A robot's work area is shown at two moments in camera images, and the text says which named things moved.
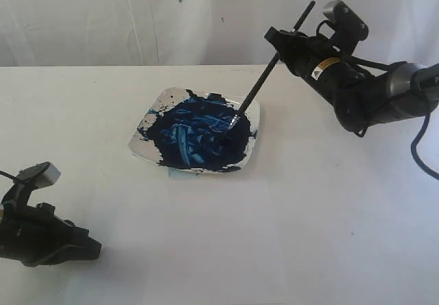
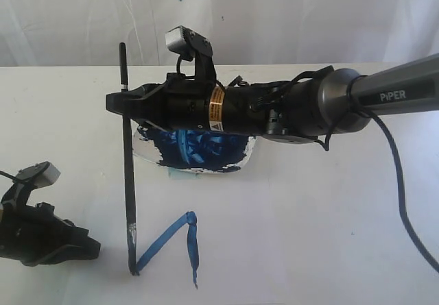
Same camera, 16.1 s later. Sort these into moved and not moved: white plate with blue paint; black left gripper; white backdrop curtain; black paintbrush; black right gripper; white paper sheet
Moved: black paintbrush; black right gripper
Not moved: white plate with blue paint; white paper sheet; black left gripper; white backdrop curtain
